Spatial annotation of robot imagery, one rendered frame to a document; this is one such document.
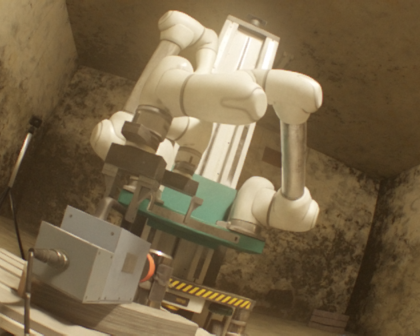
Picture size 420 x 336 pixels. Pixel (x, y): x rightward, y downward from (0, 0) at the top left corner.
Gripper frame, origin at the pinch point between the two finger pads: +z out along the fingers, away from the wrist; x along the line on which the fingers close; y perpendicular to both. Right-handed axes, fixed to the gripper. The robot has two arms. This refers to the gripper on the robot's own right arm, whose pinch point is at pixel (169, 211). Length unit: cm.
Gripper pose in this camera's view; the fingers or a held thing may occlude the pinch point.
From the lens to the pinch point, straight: 143.6
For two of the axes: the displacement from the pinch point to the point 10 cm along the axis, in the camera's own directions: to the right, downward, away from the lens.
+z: -3.2, 9.1, -2.6
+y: -2.5, 1.8, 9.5
